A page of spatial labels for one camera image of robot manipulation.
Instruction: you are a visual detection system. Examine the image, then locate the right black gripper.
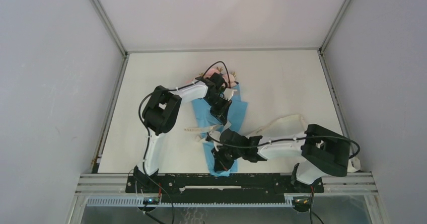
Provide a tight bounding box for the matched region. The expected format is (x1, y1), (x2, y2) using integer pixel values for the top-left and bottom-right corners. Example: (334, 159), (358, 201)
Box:
(211, 142), (243, 173)

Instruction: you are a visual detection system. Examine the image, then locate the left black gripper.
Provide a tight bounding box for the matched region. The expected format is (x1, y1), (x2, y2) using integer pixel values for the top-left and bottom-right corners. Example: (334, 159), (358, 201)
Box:
(203, 94), (232, 125)

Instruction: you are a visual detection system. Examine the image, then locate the blue wrapping paper sheet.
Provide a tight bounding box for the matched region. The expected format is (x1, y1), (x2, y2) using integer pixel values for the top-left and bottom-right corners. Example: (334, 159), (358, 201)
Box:
(191, 84), (248, 177)

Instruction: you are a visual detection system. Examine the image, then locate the pink flower stem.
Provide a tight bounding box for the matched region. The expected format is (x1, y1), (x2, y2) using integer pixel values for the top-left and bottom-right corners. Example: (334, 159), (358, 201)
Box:
(186, 68), (238, 89)

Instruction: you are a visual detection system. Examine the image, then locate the white printed ribbon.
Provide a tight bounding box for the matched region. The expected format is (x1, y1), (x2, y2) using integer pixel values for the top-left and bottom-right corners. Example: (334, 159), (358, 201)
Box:
(182, 114), (362, 173)

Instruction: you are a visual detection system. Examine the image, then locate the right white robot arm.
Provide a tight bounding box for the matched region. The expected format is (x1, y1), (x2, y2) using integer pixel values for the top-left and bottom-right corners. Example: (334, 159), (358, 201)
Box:
(206, 124), (355, 192)

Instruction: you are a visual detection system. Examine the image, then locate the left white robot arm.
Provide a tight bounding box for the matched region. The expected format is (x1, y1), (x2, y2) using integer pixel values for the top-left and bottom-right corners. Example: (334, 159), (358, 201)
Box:
(134, 73), (234, 192)

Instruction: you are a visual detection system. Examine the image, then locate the left circuit board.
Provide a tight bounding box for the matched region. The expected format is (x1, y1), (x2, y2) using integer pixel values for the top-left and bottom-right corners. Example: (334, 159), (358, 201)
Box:
(143, 197), (160, 205)

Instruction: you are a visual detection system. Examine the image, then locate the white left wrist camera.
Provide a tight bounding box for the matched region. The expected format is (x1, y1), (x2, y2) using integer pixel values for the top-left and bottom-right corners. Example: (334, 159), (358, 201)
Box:
(223, 88), (238, 101)

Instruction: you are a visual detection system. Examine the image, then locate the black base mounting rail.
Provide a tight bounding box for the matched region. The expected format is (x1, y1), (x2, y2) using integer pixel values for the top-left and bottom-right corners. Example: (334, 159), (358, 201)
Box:
(125, 173), (324, 203)

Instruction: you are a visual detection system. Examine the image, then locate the white slotted cable duct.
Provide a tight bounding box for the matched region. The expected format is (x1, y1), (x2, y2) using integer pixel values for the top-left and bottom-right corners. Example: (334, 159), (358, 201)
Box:
(86, 196), (294, 207)

